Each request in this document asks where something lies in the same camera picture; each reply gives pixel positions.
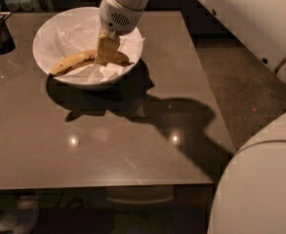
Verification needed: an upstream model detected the drawer handle under table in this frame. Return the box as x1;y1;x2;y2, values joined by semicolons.
106;185;174;205

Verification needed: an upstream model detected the white bowl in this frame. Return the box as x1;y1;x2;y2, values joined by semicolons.
31;6;144;92

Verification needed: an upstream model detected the white crumpled paper liner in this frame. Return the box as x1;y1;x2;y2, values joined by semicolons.
38;12;145;85

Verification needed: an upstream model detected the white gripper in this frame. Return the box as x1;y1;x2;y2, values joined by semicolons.
95;0;143;65

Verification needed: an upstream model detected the dark cabinet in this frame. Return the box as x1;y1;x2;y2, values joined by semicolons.
51;0;229;35

